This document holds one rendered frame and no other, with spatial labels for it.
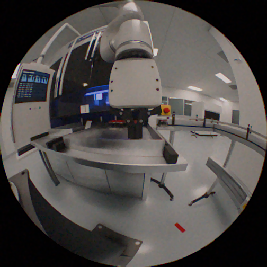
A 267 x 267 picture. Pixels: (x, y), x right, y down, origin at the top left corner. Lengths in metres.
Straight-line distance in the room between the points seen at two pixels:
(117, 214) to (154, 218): 0.39
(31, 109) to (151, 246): 1.56
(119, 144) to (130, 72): 0.14
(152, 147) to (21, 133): 0.93
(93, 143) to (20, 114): 0.82
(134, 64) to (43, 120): 0.93
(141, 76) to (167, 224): 1.08
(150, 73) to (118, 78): 0.06
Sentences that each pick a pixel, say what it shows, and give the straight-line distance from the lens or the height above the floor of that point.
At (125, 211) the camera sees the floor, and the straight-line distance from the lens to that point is 1.03.
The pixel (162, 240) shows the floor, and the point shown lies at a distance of 1.00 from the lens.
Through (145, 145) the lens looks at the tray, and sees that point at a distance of 0.15.
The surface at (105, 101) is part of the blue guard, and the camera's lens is 0.57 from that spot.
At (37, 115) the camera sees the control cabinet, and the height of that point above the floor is 1.04.
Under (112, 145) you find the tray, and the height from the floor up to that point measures 0.90.
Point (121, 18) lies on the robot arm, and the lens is 0.35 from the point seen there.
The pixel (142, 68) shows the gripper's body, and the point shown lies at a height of 1.05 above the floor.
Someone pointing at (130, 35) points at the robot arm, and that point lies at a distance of 0.20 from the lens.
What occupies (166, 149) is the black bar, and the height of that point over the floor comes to 0.90.
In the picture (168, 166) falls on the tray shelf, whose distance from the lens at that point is 0.15.
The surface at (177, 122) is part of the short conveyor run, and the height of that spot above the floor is 0.91.
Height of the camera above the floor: 0.96
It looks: 14 degrees down
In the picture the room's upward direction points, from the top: straight up
